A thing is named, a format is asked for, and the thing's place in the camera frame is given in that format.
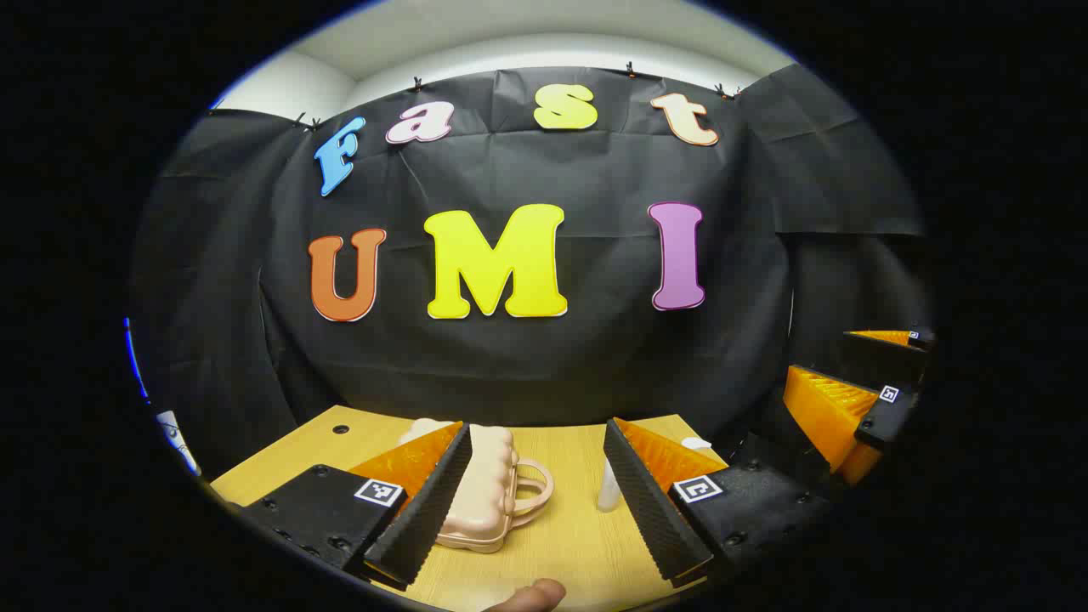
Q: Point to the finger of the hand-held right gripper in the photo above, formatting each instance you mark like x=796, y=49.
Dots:
x=884, y=357
x=884, y=416

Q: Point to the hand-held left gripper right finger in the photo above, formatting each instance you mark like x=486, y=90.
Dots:
x=650, y=501

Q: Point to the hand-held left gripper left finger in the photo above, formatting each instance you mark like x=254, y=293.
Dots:
x=425, y=510

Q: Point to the pink suitcase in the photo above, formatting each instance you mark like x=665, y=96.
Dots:
x=489, y=484

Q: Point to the white plastic object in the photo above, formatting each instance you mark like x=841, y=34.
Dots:
x=177, y=442

